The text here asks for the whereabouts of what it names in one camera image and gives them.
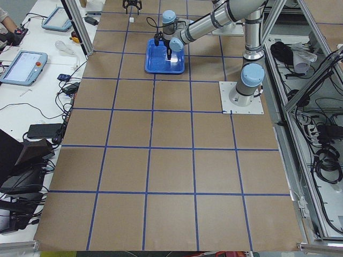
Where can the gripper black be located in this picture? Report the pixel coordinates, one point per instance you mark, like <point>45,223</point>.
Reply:
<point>169,47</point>
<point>131,3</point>

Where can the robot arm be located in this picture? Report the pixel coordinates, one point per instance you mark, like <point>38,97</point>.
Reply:
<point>176,33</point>

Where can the blue plastic tray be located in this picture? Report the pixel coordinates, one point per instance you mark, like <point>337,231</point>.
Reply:
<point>156,60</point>

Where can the black power adapter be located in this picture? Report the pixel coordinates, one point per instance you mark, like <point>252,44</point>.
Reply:
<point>91,21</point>

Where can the far teach pendant tablet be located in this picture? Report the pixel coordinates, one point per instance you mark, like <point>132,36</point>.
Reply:
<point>57,21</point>

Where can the teach pendant tablet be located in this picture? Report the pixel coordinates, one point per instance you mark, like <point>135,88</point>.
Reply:
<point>25,68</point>
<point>57,21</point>

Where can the small blue device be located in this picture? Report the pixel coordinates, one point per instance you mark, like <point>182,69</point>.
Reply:
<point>64,77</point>

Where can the near teach pendant tablet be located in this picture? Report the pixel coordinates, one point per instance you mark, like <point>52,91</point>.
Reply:
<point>25,68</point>

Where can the black flat box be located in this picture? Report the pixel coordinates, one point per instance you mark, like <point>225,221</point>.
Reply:
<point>40,131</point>

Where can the black laptop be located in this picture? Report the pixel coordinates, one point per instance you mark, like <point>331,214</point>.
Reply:
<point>17,156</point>

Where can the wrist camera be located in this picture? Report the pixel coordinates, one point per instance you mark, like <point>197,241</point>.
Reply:
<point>158,37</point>

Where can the aluminium frame post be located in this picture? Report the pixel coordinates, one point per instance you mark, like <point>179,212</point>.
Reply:
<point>78,25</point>

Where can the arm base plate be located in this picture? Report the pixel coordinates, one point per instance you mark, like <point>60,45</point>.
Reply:
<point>232,29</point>
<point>234,103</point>

